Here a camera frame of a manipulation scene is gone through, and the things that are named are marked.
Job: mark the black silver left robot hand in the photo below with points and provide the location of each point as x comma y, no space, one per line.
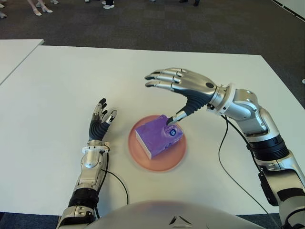
97,130

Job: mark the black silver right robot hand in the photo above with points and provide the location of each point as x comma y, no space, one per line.
197,83

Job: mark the purple tissue paper pack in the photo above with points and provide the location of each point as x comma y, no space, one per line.
152,136

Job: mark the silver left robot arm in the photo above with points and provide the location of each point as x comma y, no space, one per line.
90,164

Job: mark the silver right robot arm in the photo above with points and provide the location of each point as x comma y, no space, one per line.
262,124

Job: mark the round pink plate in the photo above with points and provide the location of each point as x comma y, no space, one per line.
138,155

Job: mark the person in dark shoes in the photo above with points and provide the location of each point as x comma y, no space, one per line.
196,3

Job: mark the grey table leg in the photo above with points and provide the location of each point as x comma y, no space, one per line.
59,223

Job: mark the silver robot torso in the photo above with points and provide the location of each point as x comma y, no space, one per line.
155,214

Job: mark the white table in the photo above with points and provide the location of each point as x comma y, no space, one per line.
13,51
295,6

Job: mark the man in blue shirt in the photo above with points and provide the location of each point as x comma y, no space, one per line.
108,6

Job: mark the person wearing white heels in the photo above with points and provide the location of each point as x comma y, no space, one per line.
46,10

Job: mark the person in pale shoes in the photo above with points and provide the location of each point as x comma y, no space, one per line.
54,1

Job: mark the person in light shoes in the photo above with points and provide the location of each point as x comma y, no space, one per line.
2,14

